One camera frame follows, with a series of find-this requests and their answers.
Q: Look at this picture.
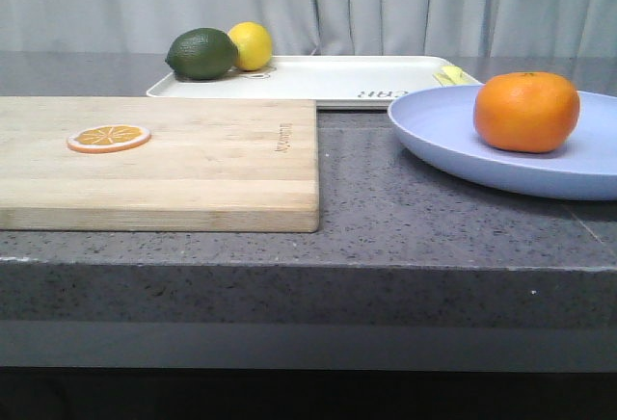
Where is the light blue plate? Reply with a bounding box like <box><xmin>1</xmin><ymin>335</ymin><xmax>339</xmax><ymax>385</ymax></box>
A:
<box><xmin>387</xmin><ymin>84</ymin><xmax>617</xmax><ymax>202</ymax></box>

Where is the whole orange fruit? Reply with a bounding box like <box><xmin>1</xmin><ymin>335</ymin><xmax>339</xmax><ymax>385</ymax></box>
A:
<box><xmin>473</xmin><ymin>71</ymin><xmax>580</xmax><ymax>153</ymax></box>

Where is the white rectangular tray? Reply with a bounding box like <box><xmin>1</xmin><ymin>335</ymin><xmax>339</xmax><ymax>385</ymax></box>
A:
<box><xmin>147</xmin><ymin>56</ymin><xmax>456</xmax><ymax>111</ymax></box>

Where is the wooden cutting board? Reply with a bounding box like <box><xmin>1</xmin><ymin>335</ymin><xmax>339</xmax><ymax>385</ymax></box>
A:
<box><xmin>1</xmin><ymin>96</ymin><xmax>319</xmax><ymax>232</ymax></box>

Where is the yellow lemon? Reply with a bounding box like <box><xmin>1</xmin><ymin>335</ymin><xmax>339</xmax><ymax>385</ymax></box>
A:
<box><xmin>228</xmin><ymin>21</ymin><xmax>273</xmax><ymax>71</ymax></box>

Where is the green lime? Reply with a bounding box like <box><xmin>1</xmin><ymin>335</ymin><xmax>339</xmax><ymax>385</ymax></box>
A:
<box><xmin>165</xmin><ymin>28</ymin><xmax>238</xmax><ymax>81</ymax></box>

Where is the yellow peeled banana piece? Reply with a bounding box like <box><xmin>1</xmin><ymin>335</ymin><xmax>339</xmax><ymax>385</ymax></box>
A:
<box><xmin>433</xmin><ymin>65</ymin><xmax>476</xmax><ymax>87</ymax></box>

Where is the grey curtain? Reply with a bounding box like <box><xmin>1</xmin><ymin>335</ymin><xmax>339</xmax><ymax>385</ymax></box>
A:
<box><xmin>1</xmin><ymin>0</ymin><xmax>616</xmax><ymax>58</ymax></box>

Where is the orange slice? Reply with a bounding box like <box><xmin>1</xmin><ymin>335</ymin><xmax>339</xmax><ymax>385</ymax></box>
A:
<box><xmin>66</xmin><ymin>124</ymin><xmax>151</xmax><ymax>154</ymax></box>

